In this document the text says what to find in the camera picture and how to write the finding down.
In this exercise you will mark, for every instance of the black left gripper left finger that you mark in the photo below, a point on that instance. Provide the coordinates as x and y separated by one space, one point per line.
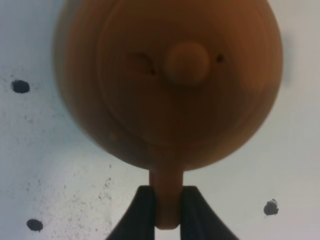
138 222

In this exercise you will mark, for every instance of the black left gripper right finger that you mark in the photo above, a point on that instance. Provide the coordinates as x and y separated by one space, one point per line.
198 221

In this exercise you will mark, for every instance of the brown clay teapot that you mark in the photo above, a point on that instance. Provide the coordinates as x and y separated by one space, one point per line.
168 85

